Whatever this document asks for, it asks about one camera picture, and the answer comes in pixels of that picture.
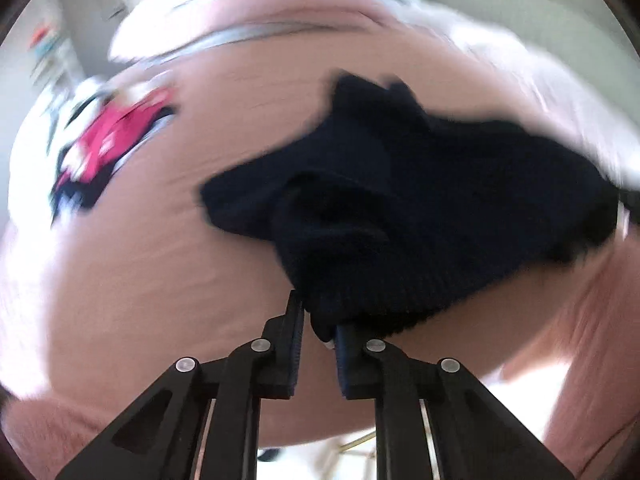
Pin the pink bed sheet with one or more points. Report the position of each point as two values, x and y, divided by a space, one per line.
200 170

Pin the white lace bed cover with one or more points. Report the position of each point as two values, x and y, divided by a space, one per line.
575 85

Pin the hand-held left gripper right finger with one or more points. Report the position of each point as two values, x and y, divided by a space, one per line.
342 362

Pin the red white black garment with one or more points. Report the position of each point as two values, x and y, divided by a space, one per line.
115 135

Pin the navy garment with white stripes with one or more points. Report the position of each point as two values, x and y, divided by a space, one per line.
400 185

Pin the grey padded headboard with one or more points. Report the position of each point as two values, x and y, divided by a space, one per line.
500 0

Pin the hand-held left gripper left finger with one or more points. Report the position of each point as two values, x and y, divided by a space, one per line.
297 345

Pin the white shelf unit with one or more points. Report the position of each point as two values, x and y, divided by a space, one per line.
55 55

